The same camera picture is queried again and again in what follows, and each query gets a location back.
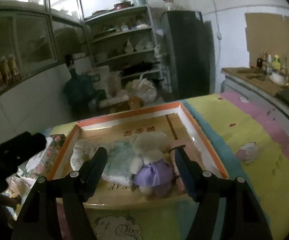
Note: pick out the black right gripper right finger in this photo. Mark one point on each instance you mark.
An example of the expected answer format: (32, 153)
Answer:
(228, 209)

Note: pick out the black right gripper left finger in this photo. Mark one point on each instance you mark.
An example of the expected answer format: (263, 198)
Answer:
(38, 218)

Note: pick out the floral tissue package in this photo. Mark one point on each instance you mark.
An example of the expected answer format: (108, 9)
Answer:
(40, 164)

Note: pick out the colourful cartoon table cloth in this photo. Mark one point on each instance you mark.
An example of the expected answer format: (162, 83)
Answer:
(249, 144)

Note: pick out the white fluffy scrunchie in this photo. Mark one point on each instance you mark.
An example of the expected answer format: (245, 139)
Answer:
(83, 151)

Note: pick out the pale green tissue pack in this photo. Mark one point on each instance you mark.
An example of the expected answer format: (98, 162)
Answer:
(117, 169)

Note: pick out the plush doll purple dress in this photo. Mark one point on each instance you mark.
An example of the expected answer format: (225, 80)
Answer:
(153, 174)

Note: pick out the green water jug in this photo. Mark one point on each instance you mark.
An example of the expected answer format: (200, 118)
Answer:
(81, 95)

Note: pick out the orange rimmed cardboard box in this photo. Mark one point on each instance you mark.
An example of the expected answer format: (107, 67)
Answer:
(173, 119)

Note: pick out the kitchen counter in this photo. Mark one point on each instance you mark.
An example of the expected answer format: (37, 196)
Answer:
(260, 90)

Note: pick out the white bowl on counter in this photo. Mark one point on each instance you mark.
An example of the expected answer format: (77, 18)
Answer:
(278, 79)

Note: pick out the clear plastic bag on floor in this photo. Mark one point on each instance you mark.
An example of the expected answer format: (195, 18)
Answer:
(143, 89)

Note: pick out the metal kitchen shelf rack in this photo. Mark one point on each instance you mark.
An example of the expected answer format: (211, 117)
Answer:
(125, 41)

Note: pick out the black refrigerator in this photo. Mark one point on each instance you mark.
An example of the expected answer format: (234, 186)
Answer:
(188, 55)

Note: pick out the red pot on shelf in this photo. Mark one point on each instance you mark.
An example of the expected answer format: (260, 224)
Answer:
(122, 4)

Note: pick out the teal enamel pot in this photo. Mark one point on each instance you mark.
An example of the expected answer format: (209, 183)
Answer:
(139, 2)

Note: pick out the glass jar on refrigerator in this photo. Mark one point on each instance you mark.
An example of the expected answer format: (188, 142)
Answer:
(169, 5)

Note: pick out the glass door wall cabinet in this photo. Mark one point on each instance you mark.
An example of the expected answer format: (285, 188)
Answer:
(38, 41)

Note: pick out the brown cardboard wall sheet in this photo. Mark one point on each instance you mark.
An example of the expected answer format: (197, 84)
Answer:
(267, 33)

